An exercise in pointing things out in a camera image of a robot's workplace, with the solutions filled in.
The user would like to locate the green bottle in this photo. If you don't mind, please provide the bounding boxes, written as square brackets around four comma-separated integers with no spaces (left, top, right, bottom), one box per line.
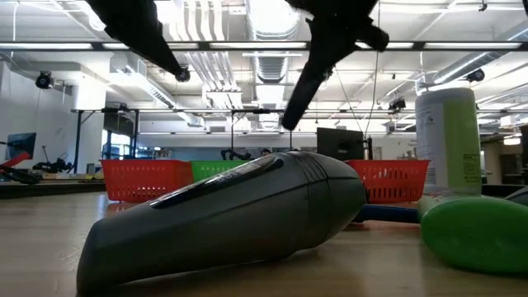
[417,193,528,276]

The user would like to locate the blue toiletry packet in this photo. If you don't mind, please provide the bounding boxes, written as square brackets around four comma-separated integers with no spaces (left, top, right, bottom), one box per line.
[352,204,421,224]

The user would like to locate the dark background monitor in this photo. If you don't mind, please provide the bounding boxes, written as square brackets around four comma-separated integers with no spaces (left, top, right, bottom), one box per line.
[316,127,365,162]

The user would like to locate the green plastic basket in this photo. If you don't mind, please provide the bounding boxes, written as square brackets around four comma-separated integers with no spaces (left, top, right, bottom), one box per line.
[190,159,248,182]

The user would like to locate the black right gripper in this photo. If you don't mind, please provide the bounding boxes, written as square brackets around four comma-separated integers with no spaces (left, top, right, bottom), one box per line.
[281,0,391,131]

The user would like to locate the red plastic basket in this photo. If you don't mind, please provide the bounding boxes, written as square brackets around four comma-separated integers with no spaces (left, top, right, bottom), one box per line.
[345,159,431,205]
[101,159,195,203]

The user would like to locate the blue-screen background monitor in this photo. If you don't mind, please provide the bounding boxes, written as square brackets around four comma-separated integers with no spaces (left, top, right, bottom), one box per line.
[6,131,37,161]

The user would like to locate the black background rig frame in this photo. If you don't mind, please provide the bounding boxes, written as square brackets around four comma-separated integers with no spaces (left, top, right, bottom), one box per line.
[72,107,294,174]

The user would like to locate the grey handheld vacuum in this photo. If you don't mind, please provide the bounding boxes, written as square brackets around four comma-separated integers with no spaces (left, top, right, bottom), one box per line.
[76,150,367,296]

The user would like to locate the red angled bar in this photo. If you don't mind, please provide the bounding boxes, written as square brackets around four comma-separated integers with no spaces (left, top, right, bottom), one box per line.
[0,151,32,168]

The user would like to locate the white green wipes canister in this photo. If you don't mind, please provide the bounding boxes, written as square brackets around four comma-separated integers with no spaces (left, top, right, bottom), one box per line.
[414,87,483,197]

